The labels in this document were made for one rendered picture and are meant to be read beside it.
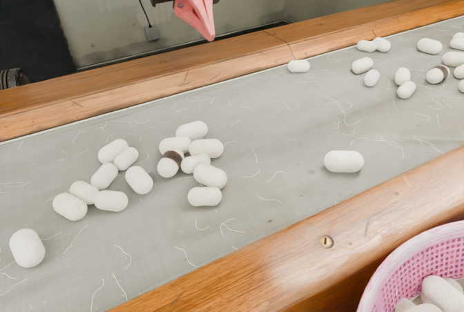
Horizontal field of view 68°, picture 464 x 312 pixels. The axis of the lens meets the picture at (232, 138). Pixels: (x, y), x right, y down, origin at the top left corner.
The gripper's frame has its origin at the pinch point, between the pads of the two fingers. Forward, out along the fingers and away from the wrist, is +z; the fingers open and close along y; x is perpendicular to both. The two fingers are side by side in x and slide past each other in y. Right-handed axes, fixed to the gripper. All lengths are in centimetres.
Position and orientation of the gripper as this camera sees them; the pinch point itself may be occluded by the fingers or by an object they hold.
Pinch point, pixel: (210, 33)
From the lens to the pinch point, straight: 47.5
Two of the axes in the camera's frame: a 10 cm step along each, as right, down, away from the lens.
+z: 3.9, 9.0, -2.1
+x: -2.4, 3.2, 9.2
